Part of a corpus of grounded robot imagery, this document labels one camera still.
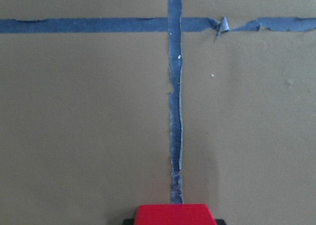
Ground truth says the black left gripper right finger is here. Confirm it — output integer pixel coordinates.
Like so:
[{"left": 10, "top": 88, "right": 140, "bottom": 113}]
[{"left": 215, "top": 219, "right": 226, "bottom": 225}]

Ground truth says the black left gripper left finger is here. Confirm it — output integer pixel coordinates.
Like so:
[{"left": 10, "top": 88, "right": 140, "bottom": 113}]
[{"left": 122, "top": 219, "right": 134, "bottom": 225}]

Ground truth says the brown paper table cover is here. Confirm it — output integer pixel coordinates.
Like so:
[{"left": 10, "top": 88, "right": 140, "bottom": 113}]
[{"left": 0, "top": 0, "right": 316, "bottom": 225}]

